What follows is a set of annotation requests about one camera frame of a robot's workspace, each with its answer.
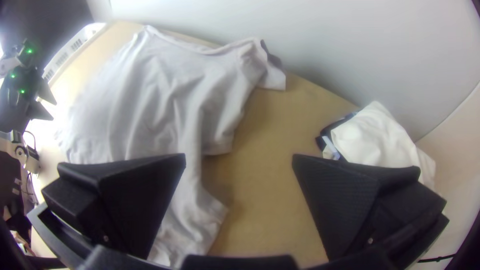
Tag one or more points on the white laundry basket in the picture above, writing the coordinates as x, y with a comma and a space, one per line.
71, 48

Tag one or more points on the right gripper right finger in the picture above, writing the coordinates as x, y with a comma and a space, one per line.
348, 202

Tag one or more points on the grey t-shirt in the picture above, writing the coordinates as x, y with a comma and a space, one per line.
150, 93

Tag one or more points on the pile of folded clothes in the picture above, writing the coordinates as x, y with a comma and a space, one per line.
371, 138

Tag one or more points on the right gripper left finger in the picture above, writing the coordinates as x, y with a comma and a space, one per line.
123, 198

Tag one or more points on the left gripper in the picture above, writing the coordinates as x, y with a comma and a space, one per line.
13, 110

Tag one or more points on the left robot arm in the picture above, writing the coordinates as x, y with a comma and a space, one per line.
23, 56

